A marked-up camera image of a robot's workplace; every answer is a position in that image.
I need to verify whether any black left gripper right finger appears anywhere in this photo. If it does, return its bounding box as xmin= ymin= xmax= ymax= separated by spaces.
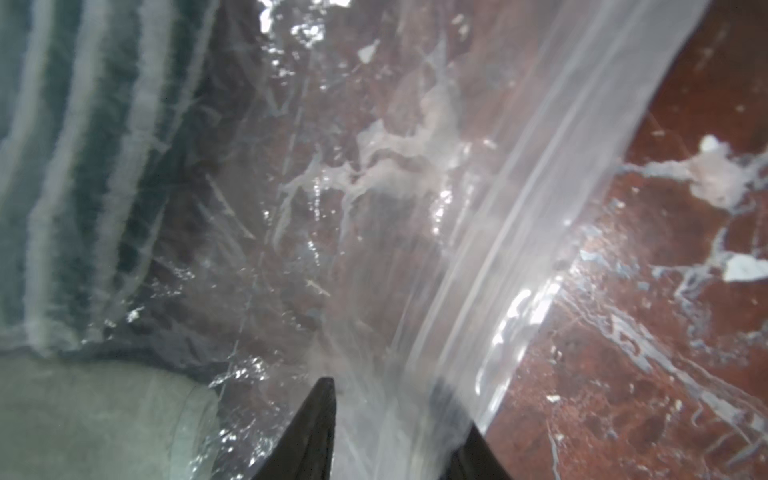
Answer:
xmin=429 ymin=383 xmax=512 ymax=480

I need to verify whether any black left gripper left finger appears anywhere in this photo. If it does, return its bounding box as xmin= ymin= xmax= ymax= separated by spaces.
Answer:
xmin=252 ymin=377 xmax=337 ymax=480

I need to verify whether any light green towel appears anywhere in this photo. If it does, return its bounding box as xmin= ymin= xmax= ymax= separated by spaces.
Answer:
xmin=1 ymin=354 xmax=219 ymax=479

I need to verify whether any clear plastic vacuum bag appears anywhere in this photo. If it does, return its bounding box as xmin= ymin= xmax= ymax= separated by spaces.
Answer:
xmin=1 ymin=1 xmax=707 ymax=479

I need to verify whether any green white striped towel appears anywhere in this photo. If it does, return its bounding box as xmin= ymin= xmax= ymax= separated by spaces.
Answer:
xmin=1 ymin=1 xmax=225 ymax=356

